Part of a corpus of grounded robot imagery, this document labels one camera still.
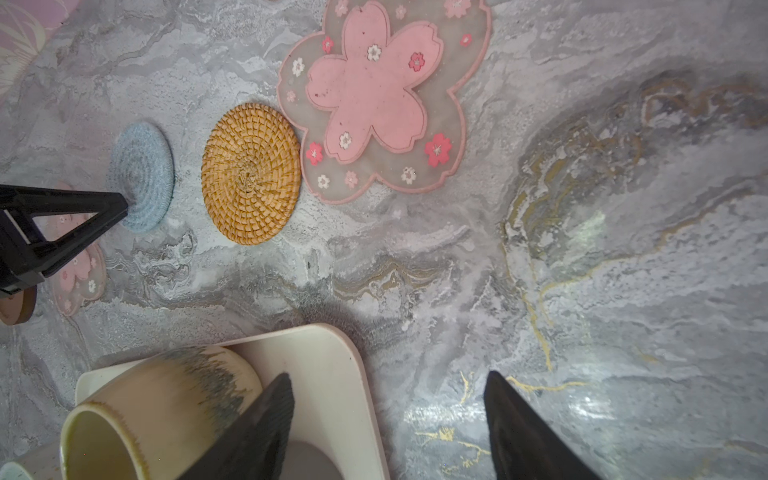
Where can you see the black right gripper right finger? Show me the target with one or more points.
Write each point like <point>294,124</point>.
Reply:
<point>523,446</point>

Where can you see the pink flower silicone coaster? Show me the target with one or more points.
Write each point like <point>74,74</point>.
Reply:
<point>84,278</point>

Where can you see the beige silicone tray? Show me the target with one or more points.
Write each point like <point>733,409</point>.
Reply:
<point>334,431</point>

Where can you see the brown wooden round coaster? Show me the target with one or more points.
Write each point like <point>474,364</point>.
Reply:
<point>18,308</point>

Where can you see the yellow beige ceramic mug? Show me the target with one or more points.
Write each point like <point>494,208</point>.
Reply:
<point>155,420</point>

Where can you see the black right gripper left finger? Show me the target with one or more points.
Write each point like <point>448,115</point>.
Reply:
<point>254,446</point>

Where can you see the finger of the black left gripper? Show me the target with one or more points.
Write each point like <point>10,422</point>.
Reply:
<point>27,257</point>

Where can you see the blue round woven coaster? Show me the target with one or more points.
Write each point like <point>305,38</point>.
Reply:
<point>142,170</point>

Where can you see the woven rattan round coaster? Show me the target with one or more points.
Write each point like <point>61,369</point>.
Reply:
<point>251,174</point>

